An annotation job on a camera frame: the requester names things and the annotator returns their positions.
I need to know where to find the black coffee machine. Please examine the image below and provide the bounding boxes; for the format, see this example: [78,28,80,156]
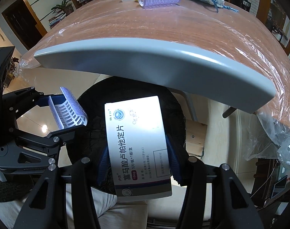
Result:
[232,0,251,12]

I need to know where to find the potted green plant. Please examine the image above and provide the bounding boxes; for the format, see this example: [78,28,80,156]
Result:
[51,0,74,15]

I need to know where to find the white medicine box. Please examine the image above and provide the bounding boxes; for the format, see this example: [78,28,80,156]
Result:
[105,96,172,202]

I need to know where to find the stack of books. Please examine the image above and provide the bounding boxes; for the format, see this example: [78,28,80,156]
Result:
[49,12,66,29]

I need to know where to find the grey table edge trim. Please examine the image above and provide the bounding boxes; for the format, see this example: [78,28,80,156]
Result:
[34,38,276,113]

